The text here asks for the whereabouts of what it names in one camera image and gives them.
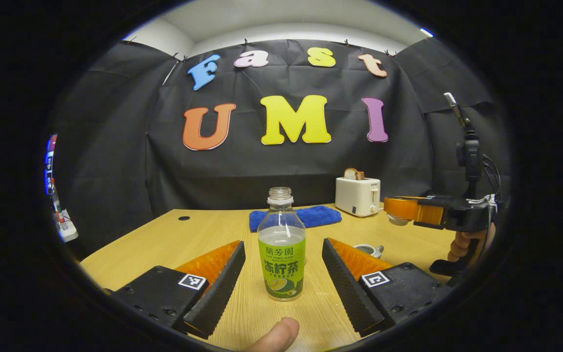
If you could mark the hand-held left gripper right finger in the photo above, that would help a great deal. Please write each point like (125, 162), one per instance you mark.
(347, 288)

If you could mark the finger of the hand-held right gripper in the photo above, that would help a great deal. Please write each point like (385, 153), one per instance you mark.
(411, 208)

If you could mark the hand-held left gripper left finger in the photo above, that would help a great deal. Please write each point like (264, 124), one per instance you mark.
(220, 288)

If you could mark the white teacup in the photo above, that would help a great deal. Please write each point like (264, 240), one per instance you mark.
(367, 250)

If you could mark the green label water bottle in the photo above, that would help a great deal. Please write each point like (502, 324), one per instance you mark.
(281, 264)

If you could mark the white toaster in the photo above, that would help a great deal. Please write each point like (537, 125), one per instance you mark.
(357, 195)

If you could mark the toasted bread slice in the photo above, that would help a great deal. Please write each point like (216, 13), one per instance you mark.
(352, 173)

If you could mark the blue towel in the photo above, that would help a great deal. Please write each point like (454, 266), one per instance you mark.
(320, 216)

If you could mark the white power strip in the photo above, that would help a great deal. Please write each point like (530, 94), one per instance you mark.
(68, 230)

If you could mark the ceiling light panel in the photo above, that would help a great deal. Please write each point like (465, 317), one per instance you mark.
(426, 32)

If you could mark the computer monitor screen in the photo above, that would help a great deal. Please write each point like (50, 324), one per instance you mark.
(50, 164)

